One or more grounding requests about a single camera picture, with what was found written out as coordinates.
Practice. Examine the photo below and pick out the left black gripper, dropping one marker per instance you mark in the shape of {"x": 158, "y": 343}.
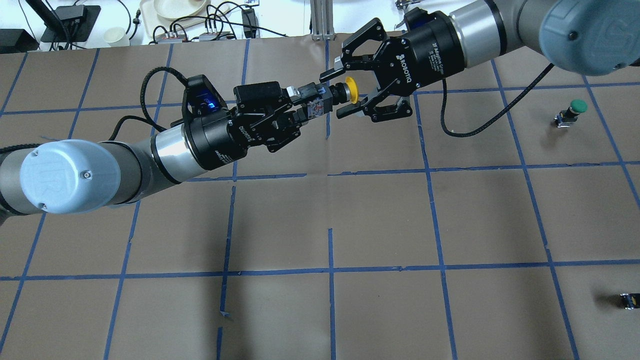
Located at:
{"x": 212, "y": 143}

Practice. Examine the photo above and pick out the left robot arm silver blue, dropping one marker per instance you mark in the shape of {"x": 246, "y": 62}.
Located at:
{"x": 76, "y": 176}

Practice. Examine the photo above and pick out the small black yellow component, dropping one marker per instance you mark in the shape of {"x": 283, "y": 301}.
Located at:
{"x": 630, "y": 300}

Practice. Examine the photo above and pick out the yellow push button switch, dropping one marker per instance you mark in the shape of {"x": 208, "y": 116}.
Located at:
{"x": 318, "y": 99}

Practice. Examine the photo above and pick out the aluminium frame post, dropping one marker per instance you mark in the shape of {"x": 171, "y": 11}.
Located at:
{"x": 322, "y": 20}

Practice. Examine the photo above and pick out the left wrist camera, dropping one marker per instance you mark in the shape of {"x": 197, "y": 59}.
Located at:
{"x": 200, "y": 98}

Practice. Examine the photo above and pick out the green push button switch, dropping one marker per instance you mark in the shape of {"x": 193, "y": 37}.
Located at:
{"x": 566, "y": 118}

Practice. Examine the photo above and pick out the black power adapter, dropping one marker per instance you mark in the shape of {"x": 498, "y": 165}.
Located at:
{"x": 249, "y": 23}

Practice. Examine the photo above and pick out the white paper cup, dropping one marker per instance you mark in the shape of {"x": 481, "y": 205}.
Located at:
{"x": 116, "y": 37}

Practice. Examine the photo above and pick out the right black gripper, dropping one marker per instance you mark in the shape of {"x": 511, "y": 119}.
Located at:
{"x": 431, "y": 49}

